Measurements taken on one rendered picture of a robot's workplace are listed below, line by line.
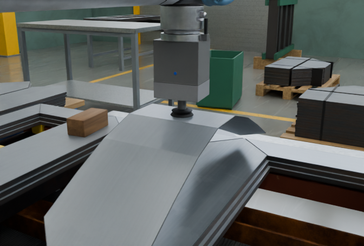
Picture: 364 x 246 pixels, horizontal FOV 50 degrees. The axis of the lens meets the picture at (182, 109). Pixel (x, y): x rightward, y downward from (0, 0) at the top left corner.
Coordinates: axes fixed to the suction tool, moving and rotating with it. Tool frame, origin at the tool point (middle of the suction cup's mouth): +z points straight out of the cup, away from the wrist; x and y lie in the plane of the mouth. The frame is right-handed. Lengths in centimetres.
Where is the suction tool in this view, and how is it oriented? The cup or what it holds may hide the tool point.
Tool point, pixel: (181, 121)
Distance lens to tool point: 73.2
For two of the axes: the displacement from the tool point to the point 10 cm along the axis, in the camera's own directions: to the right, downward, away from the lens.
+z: 0.0, 9.6, 2.8
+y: -9.3, -1.1, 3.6
